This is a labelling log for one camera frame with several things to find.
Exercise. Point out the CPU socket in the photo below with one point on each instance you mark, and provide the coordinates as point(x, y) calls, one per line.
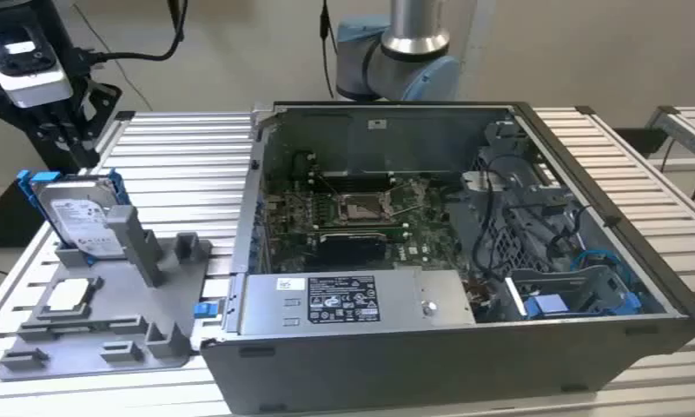
point(362, 207)

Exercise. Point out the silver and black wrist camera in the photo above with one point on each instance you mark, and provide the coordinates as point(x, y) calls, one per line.
point(28, 82)

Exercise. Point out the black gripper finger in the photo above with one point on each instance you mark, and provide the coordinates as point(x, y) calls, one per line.
point(3, 106)
point(106, 97)

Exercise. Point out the blue disk carrier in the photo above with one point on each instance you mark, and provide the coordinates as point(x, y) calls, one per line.
point(548, 306)

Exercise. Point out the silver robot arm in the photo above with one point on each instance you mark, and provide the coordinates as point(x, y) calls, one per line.
point(409, 26)

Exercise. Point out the black graphics card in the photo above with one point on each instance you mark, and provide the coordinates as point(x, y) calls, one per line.
point(350, 252)

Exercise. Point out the silver CPU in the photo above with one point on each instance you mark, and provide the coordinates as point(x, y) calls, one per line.
point(67, 297)

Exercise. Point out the green motherboard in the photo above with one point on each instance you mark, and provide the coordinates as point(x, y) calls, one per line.
point(434, 226)

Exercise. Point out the black open PC case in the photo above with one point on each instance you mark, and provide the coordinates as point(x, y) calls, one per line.
point(412, 369)

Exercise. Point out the green RAM stick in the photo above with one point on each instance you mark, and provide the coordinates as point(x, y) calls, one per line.
point(99, 325)

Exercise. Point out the grey parts rack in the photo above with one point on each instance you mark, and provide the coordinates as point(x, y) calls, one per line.
point(122, 313)

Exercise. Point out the hard disk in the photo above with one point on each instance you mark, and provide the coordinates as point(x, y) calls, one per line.
point(75, 217)

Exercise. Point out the silver power supply unit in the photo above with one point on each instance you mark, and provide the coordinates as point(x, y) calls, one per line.
point(266, 313)

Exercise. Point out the grey metal drive cage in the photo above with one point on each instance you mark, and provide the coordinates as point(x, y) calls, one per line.
point(528, 191)

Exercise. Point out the blue case latch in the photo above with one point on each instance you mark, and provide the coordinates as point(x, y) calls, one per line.
point(205, 310)

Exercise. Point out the grey disk bay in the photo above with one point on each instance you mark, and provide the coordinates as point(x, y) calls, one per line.
point(562, 278)

